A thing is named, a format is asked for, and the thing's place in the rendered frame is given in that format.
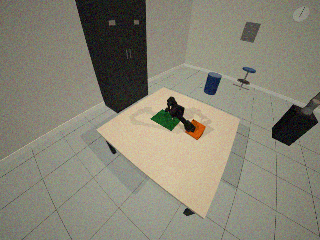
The green circuit board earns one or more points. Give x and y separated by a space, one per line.
165 119

